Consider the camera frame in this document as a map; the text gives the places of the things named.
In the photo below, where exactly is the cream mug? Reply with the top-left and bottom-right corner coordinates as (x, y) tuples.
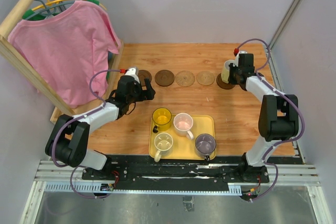
(154, 132), (174, 162)

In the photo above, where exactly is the pink white mug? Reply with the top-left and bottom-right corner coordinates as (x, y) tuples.
(173, 113), (194, 140)

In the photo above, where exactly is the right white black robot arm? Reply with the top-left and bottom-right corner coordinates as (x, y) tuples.
(227, 49), (299, 182)

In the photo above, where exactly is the yellow mug black rim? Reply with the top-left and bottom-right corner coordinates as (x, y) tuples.
(152, 108), (172, 133)

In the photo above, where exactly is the pale green mug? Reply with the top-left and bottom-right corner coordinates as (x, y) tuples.
(220, 60), (235, 84)

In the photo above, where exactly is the pink t-shirt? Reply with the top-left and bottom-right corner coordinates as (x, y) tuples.
(8, 1), (121, 108)

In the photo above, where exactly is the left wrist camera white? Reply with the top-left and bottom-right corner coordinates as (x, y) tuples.
(125, 67), (140, 83)

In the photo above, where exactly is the dark brown coaster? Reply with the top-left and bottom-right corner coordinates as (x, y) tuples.
(138, 70), (152, 86)
(216, 74), (235, 90)

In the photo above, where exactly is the yellow plastic tray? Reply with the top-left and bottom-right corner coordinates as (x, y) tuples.
(149, 115), (215, 160)

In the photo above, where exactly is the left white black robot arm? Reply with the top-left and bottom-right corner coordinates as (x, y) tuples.
(45, 74), (155, 180)

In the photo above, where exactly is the white slotted cable duct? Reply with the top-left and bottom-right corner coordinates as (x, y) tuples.
(43, 183), (242, 196)

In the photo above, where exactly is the wooden clothes rack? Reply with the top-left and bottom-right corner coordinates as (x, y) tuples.
(1, 0), (124, 122)

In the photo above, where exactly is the grey clothes hanger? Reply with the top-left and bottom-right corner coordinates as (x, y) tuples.
(22, 0), (74, 21)

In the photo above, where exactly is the purple mug black rim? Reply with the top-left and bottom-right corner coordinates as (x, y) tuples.
(195, 133), (217, 162)

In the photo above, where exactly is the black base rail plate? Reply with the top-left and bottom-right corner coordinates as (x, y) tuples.
(82, 155), (269, 191)

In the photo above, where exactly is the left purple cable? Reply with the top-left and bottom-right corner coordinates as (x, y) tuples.
(51, 68), (125, 200)

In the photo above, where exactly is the woven rattan coaster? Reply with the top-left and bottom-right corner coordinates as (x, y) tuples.
(196, 71), (215, 86)
(175, 70), (195, 87)

